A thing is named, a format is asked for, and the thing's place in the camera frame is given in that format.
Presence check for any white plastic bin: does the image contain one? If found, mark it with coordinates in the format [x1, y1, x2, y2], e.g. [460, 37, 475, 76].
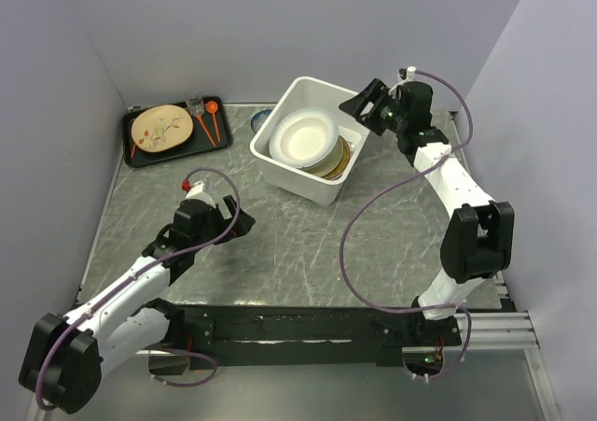
[250, 77, 369, 205]

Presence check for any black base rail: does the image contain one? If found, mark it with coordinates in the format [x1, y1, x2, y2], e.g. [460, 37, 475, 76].
[146, 299, 462, 370]

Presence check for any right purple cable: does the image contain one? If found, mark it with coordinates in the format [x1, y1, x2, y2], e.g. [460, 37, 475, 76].
[340, 69, 475, 381]

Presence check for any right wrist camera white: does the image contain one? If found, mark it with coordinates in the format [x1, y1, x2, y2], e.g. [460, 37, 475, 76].
[396, 66, 417, 87]

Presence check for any cream plate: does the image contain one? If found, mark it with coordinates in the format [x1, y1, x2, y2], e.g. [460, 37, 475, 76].
[305, 136, 344, 177]

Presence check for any woven bamboo mat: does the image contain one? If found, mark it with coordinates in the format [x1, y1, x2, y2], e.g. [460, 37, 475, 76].
[324, 136, 351, 180]

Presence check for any orange chopstick-like stick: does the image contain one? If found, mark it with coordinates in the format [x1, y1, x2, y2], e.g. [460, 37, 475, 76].
[195, 113, 216, 147]

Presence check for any orange spoon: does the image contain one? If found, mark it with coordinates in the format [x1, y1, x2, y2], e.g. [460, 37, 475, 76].
[205, 100, 221, 143]

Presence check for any aluminium frame rail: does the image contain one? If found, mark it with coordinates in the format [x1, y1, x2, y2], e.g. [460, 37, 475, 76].
[106, 311, 542, 357]

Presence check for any white plate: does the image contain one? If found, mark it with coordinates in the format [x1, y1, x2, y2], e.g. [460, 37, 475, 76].
[269, 107, 340, 169]

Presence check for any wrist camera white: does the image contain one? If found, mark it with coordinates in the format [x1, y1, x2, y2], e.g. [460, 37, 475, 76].
[396, 66, 417, 87]
[181, 179, 215, 207]

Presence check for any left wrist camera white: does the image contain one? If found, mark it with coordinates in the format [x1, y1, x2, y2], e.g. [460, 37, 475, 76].
[181, 179, 215, 207]

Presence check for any black serving tray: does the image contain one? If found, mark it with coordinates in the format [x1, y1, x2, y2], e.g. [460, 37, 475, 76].
[121, 95, 232, 168]

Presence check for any small clear glass cup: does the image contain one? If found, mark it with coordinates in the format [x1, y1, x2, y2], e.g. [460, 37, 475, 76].
[186, 97, 204, 119]

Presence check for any beige bird plate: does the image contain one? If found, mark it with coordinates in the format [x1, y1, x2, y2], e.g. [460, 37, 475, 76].
[131, 105, 193, 153]

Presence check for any small blue patterned dish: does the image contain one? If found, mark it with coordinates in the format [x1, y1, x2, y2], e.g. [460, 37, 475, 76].
[250, 109, 271, 133]

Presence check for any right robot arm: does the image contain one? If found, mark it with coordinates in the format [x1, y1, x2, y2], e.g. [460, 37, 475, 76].
[339, 79, 515, 344]

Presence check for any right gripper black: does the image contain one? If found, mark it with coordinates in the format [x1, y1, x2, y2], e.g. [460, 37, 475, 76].
[339, 78, 408, 137]

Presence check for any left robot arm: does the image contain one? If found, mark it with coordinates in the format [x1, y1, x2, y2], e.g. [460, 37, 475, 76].
[19, 195, 256, 414]

